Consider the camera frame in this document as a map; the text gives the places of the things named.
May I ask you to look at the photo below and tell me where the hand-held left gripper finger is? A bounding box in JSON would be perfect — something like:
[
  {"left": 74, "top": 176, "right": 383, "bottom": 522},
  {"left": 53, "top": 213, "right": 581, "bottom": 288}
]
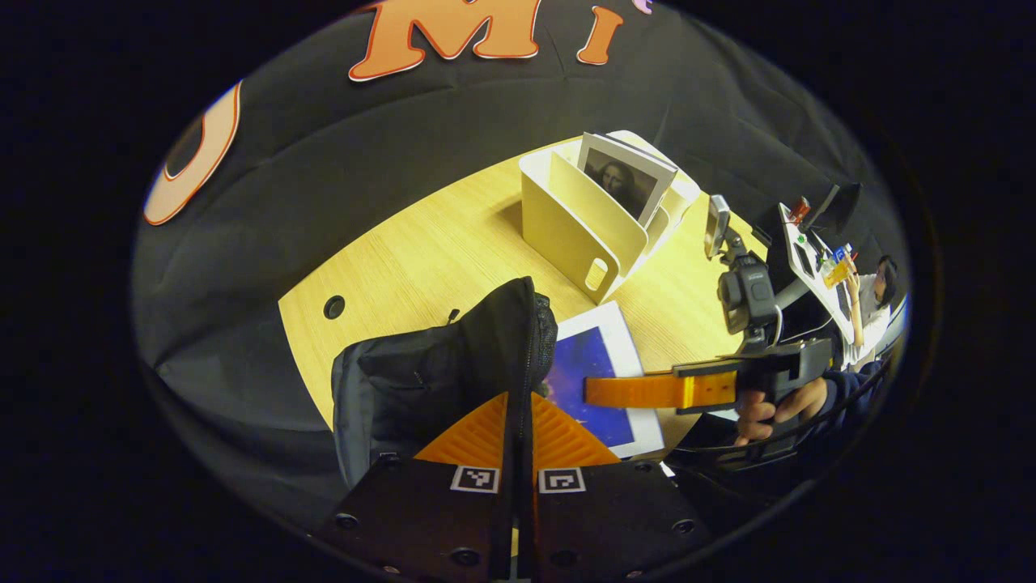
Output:
[
  {"left": 518, "top": 392, "right": 714, "bottom": 583},
  {"left": 312, "top": 392, "right": 520, "bottom": 583}
]

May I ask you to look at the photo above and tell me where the blue book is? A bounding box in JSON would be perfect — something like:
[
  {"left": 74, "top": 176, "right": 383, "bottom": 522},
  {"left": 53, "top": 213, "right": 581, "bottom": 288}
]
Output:
[{"left": 540, "top": 300, "right": 667, "bottom": 460}]

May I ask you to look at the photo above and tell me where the black schoolbag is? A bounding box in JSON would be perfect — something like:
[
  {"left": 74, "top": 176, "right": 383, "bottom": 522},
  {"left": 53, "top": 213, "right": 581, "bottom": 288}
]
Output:
[{"left": 329, "top": 276, "right": 560, "bottom": 488}]

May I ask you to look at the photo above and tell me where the grey portrait book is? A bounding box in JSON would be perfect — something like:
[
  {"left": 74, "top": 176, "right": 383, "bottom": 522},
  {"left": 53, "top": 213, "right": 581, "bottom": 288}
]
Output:
[{"left": 575, "top": 132, "right": 679, "bottom": 231}]

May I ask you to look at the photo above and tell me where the white bookshelf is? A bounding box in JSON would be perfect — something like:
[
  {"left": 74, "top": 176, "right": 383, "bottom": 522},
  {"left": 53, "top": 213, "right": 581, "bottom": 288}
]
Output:
[{"left": 518, "top": 130, "right": 703, "bottom": 306}]

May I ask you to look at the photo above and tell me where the black monitor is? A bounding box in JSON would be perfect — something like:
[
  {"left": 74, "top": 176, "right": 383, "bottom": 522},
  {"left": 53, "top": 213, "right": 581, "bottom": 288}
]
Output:
[{"left": 800, "top": 183, "right": 864, "bottom": 238}]

